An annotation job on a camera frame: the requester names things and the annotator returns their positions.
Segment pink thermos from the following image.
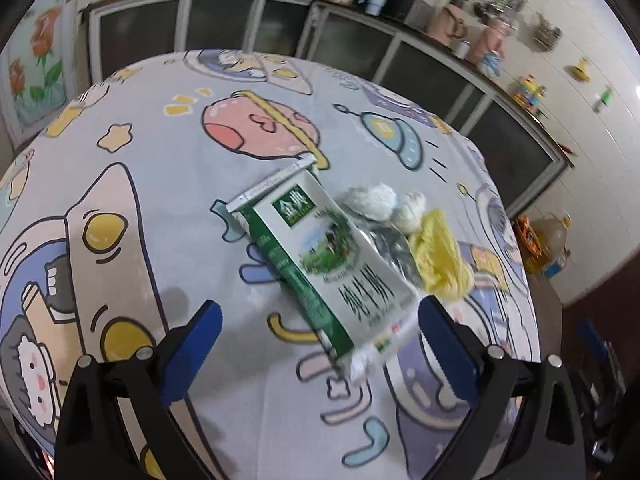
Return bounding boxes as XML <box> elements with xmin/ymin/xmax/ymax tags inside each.
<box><xmin>426</xmin><ymin>3</ymin><xmax>468</xmax><ymax>47</ymax></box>
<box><xmin>468</xmin><ymin>18</ymin><xmax>509</xmax><ymax>65</ymax></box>

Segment crumpled silver foil wrapper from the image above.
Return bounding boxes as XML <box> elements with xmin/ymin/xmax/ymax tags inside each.
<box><xmin>361</xmin><ymin>222</ymin><xmax>423</xmax><ymax>289</ymax></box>

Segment yellow plastic bag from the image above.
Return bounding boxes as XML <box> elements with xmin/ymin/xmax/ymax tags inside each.
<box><xmin>409</xmin><ymin>208</ymin><xmax>474</xmax><ymax>302</ymax></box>

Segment pink thermos left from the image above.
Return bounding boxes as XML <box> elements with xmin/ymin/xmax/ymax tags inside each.
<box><xmin>426</xmin><ymin>3</ymin><xmax>468</xmax><ymax>47</ymax></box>

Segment white crumpled tissue right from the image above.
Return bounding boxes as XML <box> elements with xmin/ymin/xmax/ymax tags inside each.
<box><xmin>392</xmin><ymin>192</ymin><xmax>426</xmax><ymax>236</ymax></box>

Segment flower painted door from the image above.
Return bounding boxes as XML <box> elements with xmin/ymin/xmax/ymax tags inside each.
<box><xmin>1</xmin><ymin>0</ymin><xmax>77</xmax><ymax>146</ymax></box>

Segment kitchen counter cabinet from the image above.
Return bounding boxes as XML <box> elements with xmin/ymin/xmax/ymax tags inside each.
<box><xmin>80</xmin><ymin>0</ymin><xmax>573</xmax><ymax>217</ymax></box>

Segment white crumpled tissue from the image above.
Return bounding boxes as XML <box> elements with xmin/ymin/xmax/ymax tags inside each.
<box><xmin>392</xmin><ymin>192</ymin><xmax>426</xmax><ymax>236</ymax></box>
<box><xmin>343</xmin><ymin>183</ymin><xmax>398</xmax><ymax>222</ymax></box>

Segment green wall brush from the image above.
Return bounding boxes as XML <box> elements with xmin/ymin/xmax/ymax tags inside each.
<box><xmin>592</xmin><ymin>86</ymin><xmax>614</xmax><ymax>114</ymax></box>

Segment pink thermos right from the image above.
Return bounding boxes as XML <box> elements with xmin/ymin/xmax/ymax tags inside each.
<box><xmin>468</xmin><ymin>18</ymin><xmax>509</xmax><ymax>65</ymax></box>

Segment white crumpled tissue left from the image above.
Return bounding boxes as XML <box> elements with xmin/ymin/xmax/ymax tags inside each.
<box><xmin>343</xmin><ymin>183</ymin><xmax>398</xmax><ymax>222</ymax></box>

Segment brown trash basket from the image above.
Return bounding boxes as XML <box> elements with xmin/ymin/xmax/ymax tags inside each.
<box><xmin>514</xmin><ymin>216</ymin><xmax>542</xmax><ymax>258</ymax></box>

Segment yellow detergent bottles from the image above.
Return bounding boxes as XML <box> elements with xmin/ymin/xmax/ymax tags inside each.
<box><xmin>512</xmin><ymin>75</ymin><xmax>547</xmax><ymax>115</ymax></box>

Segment yellow wall hook holder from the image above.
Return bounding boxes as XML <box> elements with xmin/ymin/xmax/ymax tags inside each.
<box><xmin>570</xmin><ymin>58</ymin><xmax>591</xmax><ymax>82</ymax></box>

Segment cooking oil jug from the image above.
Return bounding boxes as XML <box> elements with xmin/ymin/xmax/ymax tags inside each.
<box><xmin>524</xmin><ymin>214</ymin><xmax>572</xmax><ymax>275</ymax></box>

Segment wire chopstick holder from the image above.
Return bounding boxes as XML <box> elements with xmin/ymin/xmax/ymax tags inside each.
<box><xmin>532</xmin><ymin>13</ymin><xmax>563</xmax><ymax>51</ymax></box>

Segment green white milk carton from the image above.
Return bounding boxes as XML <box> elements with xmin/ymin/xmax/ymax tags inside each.
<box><xmin>227</xmin><ymin>154</ymin><xmax>419</xmax><ymax>384</ymax></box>

